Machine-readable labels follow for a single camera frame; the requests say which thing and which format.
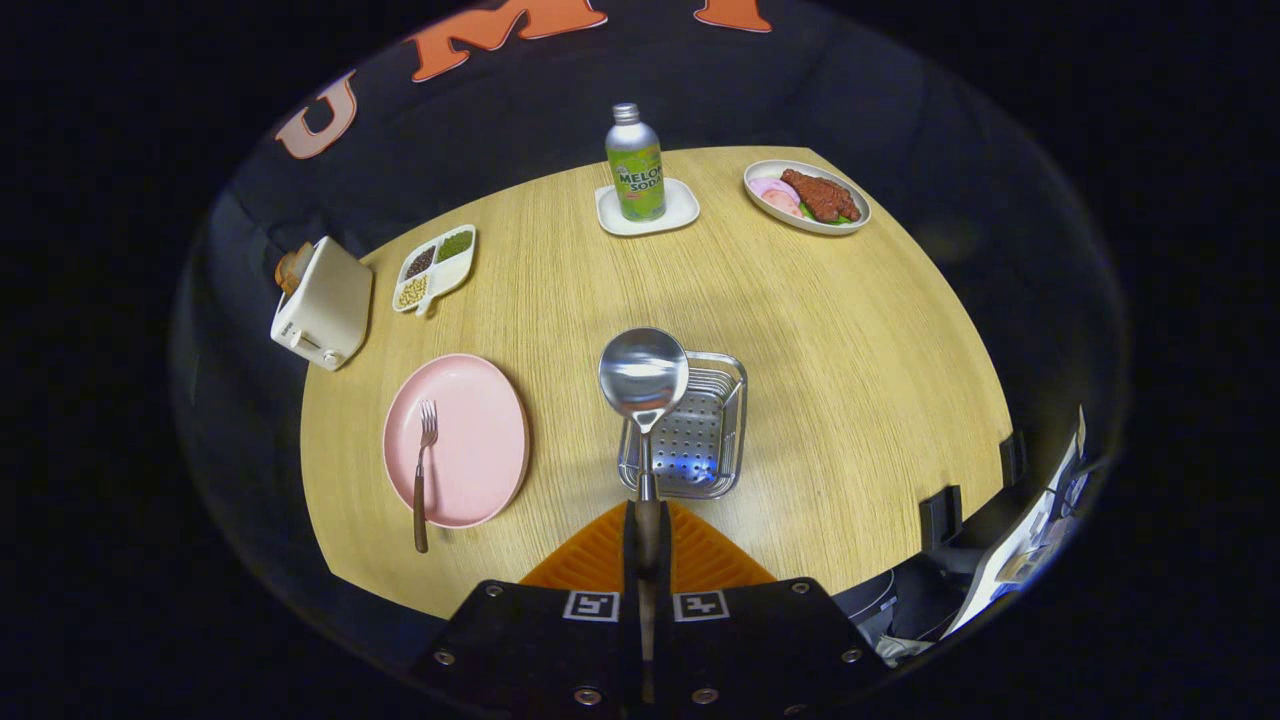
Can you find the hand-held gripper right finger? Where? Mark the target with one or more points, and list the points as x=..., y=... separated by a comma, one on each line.
x=665, y=560

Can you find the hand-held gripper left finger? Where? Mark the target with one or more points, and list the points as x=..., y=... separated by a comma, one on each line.
x=631, y=560

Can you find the perforated metal basket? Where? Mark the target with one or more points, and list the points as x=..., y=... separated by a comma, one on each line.
x=705, y=450

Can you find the pink round plate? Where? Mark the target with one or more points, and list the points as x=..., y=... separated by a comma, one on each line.
x=475, y=440

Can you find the black table clamp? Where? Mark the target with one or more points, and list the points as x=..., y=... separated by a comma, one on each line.
x=1013, y=458
x=940, y=518

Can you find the white divided dish with beans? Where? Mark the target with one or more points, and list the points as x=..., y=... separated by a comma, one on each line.
x=450, y=275

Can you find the white printed sheet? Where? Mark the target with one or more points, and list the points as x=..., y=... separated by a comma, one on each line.
x=1010, y=560

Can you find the white square coaster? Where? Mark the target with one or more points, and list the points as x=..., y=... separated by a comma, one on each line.
x=680, y=210

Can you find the green vegetable pieces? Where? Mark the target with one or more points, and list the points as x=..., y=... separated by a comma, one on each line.
x=808, y=214

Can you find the pink ham slices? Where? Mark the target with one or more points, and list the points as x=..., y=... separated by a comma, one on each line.
x=775, y=192

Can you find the green soda bottle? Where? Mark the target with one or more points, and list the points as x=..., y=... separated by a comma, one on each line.
x=635, y=170

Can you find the brown meat piece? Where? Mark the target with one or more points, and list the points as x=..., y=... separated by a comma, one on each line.
x=820, y=195

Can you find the white toaster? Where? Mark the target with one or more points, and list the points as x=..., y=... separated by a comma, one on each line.
x=325, y=305

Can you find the white oval food plate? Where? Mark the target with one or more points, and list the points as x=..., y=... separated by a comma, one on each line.
x=765, y=170

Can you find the toasted bread slice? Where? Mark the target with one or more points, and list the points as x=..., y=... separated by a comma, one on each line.
x=303, y=258
x=286, y=275

